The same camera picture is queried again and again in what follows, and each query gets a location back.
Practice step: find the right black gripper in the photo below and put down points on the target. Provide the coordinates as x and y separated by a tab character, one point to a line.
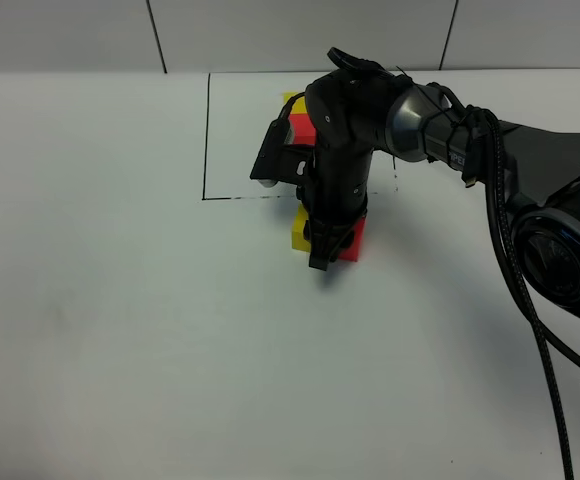
335	197

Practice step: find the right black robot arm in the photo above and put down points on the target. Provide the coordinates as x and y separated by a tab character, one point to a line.
360	108

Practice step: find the red template block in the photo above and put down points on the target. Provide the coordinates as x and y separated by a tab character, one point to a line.
302	129

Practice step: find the yellow template block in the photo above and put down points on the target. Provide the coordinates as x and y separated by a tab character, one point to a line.
298	106

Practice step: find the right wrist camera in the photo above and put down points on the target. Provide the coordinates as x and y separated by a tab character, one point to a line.
279	161

